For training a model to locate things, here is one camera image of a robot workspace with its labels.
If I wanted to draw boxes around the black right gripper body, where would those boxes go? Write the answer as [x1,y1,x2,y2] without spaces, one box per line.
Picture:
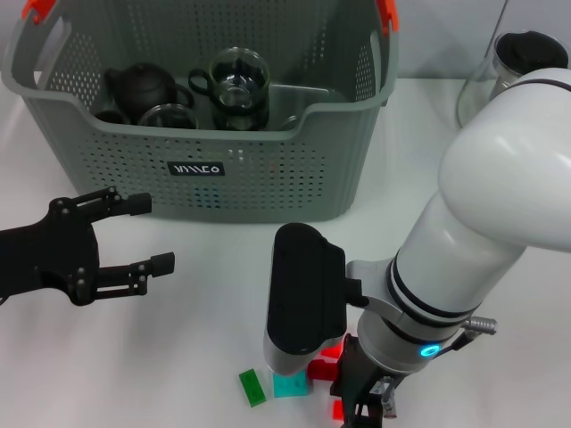
[328,333,394,428]

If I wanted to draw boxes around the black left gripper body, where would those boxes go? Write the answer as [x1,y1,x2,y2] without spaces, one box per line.
[0,197,103,308]

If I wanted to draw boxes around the dark red long brick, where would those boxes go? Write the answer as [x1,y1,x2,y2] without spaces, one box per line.
[308,359,341,383]

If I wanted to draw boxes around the grey perforated storage basket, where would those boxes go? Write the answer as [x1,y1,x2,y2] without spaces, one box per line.
[0,0,401,224]

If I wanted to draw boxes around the teal four-stud brick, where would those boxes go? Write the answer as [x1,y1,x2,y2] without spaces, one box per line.
[271,373,310,399]

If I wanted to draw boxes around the green two-stud brick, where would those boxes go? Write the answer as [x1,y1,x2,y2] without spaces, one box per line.
[238,368,269,407]

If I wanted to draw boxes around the dark clay teapot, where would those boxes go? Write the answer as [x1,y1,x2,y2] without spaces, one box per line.
[104,62,196,122]

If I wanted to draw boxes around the glass teapot black lid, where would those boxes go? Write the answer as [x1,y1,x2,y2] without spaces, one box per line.
[455,29,571,131]

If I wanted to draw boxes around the right wrist connector cable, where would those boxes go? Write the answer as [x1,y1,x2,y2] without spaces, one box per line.
[369,375,400,420]

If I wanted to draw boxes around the thin grey cable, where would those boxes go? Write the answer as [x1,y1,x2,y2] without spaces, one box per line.
[492,0,509,45]

